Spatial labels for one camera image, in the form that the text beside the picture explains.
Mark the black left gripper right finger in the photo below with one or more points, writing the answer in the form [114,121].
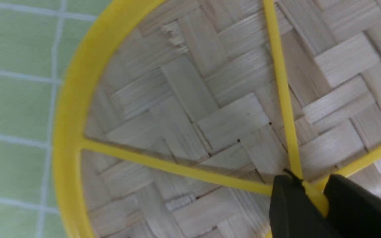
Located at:
[353,211]

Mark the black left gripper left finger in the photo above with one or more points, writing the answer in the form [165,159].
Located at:
[292,214]

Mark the green checkered tablecloth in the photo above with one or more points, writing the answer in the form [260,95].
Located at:
[37,41]

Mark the yellow woven bamboo steamer lid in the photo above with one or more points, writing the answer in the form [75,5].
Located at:
[176,115]

